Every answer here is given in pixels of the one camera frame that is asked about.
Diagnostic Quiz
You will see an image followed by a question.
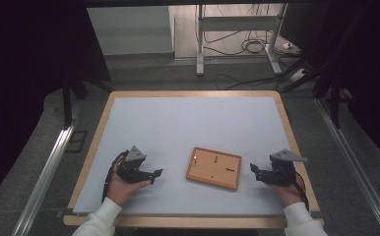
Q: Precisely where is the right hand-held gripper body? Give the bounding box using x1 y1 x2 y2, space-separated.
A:
256 148 309 188

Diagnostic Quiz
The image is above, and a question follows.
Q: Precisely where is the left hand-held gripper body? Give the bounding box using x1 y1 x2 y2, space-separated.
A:
116 145 157 185

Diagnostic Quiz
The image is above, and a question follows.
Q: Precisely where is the wooden picture frame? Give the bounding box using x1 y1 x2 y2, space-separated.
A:
185 147 243 192

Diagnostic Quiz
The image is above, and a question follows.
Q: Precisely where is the person's left hand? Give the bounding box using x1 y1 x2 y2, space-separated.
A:
106 154 153 208

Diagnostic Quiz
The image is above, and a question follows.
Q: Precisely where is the person's right hand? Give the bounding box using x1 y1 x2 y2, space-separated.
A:
266 180 306 208

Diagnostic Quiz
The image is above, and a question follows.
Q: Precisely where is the white table mat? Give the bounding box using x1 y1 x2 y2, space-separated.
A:
73 95 310 216

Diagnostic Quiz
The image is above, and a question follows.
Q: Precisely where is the black floor grate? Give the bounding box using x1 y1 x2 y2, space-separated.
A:
65 130 89 153

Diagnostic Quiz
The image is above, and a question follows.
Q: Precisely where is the wooden table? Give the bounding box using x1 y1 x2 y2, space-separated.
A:
62 89 325 230

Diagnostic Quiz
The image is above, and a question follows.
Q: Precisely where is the black metal stand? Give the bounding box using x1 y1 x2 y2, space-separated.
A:
60 73 114 128
278 6 369 130

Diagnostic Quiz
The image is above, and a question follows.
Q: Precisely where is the white power strip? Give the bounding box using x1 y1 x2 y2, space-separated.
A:
288 68 308 83

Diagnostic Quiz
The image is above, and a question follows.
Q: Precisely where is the white cabinet panel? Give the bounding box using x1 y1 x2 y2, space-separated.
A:
87 5 176 57

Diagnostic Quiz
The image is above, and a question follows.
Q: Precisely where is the dark curtain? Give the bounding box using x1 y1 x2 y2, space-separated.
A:
309 0 380 165
0 0 111 210

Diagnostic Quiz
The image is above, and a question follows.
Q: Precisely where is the left hand-held gripper black cable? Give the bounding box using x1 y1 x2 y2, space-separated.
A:
101 149 130 203

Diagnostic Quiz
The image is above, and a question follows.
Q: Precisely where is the hand-held gripper black cable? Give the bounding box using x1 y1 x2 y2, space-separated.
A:
101 149 130 203
291 169 311 211

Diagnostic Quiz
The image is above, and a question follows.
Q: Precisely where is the right hand-held gripper black cable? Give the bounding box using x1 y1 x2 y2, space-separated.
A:
291 169 311 211

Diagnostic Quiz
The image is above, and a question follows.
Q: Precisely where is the silver metal floor rail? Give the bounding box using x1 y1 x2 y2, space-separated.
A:
313 97 380 236
11 125 78 236

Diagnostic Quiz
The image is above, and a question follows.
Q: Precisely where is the long black floor cable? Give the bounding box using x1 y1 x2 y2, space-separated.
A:
213 67 297 91

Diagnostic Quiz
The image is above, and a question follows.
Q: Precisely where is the black floor cables bundle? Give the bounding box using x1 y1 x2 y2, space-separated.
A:
203 3 298 57

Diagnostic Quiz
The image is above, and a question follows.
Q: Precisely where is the white metal desk frame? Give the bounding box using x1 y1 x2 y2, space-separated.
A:
195 3 289 78

